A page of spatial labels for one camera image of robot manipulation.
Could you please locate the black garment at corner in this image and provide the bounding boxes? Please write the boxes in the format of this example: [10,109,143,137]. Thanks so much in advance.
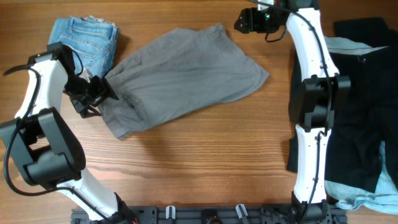
[333,17,397,47]

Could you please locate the folded blue denim jeans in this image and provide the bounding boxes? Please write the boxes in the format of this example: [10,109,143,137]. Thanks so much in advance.
[49,16,119,78]

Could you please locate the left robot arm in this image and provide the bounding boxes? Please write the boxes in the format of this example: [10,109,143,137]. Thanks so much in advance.
[1,42,139,223]

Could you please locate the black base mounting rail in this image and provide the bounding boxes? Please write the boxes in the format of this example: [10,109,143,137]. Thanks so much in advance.
[70,203,348,224]

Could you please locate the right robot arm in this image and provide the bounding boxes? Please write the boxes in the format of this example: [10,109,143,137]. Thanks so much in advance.
[234,1,351,223]

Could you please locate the black garment under pile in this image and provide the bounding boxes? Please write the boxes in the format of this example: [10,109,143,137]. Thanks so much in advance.
[288,46,397,192]

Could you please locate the grey cotton shorts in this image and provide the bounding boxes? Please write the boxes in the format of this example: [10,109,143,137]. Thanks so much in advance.
[98,24,269,139]

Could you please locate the light blue garment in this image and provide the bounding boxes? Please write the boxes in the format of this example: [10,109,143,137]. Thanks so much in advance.
[325,37,397,215]

